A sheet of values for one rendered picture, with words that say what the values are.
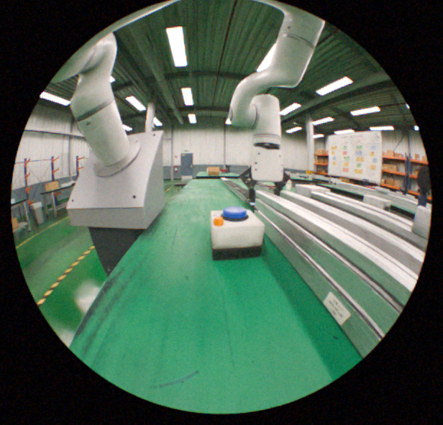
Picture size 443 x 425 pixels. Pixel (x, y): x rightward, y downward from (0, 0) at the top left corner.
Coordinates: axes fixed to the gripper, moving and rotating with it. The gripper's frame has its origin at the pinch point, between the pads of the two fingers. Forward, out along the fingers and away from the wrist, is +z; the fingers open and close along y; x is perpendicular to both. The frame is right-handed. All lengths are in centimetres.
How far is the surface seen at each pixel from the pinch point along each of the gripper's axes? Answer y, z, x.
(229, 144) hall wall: -165, -200, -1090
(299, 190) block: -14.0, -2.3, -0.9
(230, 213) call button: 14.0, -1.8, 18.8
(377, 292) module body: 4.9, -0.8, 37.9
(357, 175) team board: -278, -19, -123
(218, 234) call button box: 16.1, 0.5, 21.2
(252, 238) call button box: 10.9, 1.5, 21.2
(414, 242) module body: -15.1, -1.2, 38.9
